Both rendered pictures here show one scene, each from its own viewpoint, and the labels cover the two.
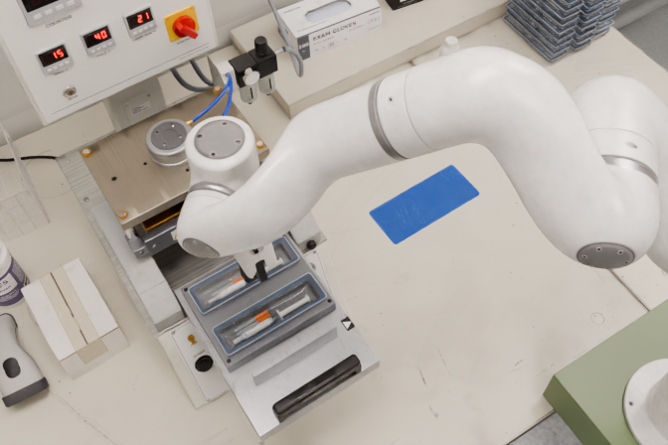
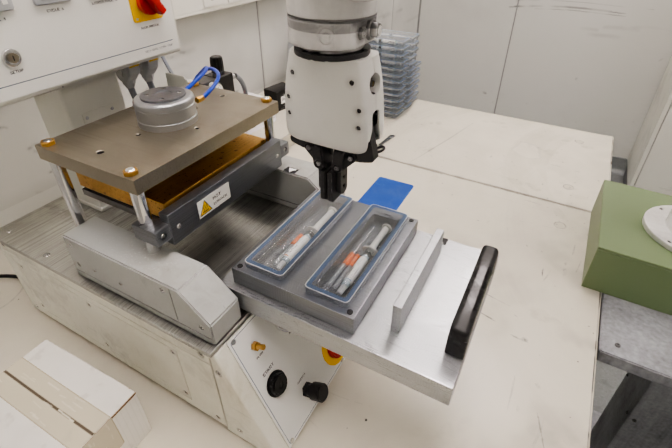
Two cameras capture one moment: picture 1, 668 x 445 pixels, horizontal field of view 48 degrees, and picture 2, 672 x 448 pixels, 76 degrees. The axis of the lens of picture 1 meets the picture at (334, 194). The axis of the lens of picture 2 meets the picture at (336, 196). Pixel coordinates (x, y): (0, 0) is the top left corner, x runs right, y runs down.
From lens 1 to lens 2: 0.85 m
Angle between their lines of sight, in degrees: 30
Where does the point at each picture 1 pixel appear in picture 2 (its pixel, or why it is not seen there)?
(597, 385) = (633, 242)
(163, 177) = (169, 137)
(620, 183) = not seen: outside the picture
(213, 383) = (291, 413)
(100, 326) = (107, 402)
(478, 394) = (539, 307)
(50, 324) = (18, 435)
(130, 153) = (113, 132)
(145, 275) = (175, 269)
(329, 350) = (443, 266)
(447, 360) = (491, 293)
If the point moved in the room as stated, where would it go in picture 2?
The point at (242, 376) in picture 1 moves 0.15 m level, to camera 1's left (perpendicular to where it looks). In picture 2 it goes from (371, 331) to (240, 398)
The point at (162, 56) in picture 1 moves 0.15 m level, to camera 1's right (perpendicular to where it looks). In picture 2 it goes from (127, 40) to (223, 29)
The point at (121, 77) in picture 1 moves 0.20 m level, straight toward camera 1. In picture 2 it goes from (81, 58) to (165, 88)
